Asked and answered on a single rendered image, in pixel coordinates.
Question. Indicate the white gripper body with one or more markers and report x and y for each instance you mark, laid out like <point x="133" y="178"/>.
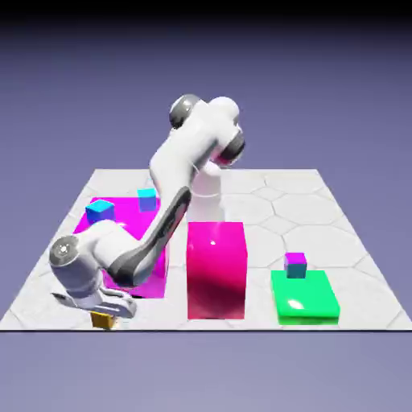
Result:
<point x="106" y="305"/>

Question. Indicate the small yellow cube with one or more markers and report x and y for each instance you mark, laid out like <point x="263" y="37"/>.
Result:
<point x="102" y="320"/>

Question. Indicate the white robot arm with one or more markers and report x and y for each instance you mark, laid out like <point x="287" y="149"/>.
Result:
<point x="180" y="154"/>

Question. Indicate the small cyan cube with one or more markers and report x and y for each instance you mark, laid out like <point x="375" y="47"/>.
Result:
<point x="100" y="210"/>
<point x="147" y="199"/>

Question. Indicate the small purple teal cube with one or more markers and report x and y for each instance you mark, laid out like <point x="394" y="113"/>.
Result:
<point x="295" y="265"/>

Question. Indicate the large magenta box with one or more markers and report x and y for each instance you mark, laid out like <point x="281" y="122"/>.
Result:
<point x="135" y="212"/>

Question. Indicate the large pink box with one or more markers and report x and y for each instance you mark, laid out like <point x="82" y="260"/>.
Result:
<point x="216" y="273"/>

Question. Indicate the large green box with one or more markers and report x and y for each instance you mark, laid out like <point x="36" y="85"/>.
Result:
<point x="305" y="299"/>

